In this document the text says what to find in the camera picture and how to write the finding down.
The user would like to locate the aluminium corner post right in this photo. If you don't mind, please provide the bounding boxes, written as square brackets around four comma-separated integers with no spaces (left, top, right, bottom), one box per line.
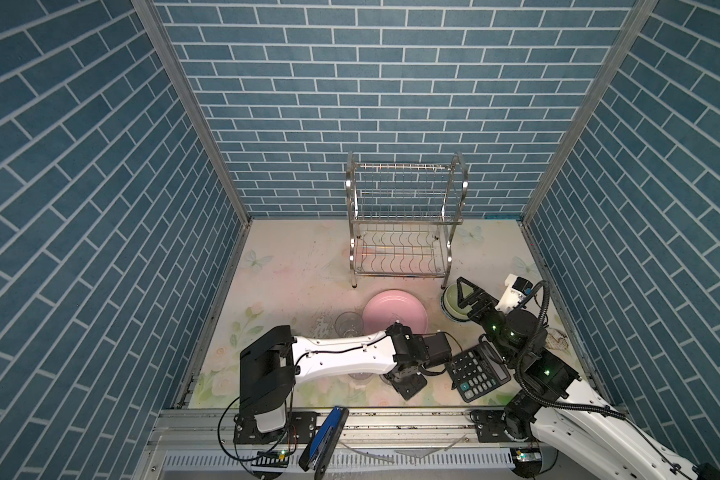
[520,0,661,226]

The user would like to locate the black calculator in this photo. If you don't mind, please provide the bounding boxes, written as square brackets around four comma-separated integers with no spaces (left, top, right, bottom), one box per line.
[446,342,511,403]

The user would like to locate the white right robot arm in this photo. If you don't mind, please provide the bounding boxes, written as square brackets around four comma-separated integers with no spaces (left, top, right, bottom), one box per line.
[456,275,720,479]

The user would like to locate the black corrugated cable hose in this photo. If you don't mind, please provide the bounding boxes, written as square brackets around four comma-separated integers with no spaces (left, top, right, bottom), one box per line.
[514,280,628,418]

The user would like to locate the aluminium corner post left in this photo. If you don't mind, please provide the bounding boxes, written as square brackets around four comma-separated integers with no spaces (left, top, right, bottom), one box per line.
[133,0,252,224]

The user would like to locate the clear plastic wrapper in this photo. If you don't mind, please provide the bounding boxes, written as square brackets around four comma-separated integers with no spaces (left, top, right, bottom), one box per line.
[545,328,570,352]

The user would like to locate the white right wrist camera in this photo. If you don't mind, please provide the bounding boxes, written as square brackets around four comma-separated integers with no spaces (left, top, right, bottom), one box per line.
[496,274,534,314]

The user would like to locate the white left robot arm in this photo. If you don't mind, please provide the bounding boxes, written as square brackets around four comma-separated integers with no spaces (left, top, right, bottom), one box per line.
[238,323,452,434]

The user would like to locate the blue black stapler tool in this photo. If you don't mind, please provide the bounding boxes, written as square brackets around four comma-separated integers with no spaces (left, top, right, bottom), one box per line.
[298,406,349,480]

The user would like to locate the pink plastic plate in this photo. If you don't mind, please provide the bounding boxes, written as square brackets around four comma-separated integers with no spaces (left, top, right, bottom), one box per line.
[361,290,429,334]

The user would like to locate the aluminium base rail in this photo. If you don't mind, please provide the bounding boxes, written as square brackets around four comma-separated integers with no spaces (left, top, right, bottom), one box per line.
[133,404,661,480]

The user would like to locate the clear glass cup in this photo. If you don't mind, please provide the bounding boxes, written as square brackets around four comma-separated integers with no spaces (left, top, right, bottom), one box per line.
[334,311,364,338]
[349,373,373,382]

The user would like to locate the light green bowl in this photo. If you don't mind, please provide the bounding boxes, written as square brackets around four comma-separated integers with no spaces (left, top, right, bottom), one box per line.
[441,284,457,307]

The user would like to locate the silver metal dish rack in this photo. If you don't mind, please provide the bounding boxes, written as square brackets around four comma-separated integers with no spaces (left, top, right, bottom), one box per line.
[344,153,469,289]

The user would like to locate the aluminium corner post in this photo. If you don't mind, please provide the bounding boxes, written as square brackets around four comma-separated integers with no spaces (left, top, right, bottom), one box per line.
[133,0,252,224]
[520,0,661,226]

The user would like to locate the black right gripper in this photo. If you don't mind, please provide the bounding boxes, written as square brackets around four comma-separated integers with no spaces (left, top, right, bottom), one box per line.
[461,275,521,368]

